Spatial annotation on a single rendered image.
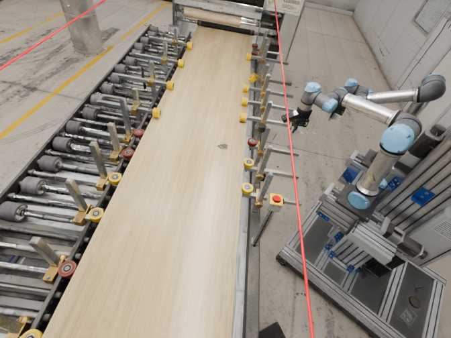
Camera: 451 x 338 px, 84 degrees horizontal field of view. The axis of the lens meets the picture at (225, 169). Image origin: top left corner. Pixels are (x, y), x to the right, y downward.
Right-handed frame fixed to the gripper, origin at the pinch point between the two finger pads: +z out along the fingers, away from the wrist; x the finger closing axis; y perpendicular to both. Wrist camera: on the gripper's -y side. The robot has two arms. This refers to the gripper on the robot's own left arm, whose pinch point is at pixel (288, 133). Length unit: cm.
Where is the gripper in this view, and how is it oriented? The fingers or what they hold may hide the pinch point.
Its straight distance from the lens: 167.7
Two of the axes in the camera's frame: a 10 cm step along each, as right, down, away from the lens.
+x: -1.5, -7.6, 6.4
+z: -1.5, 6.5, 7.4
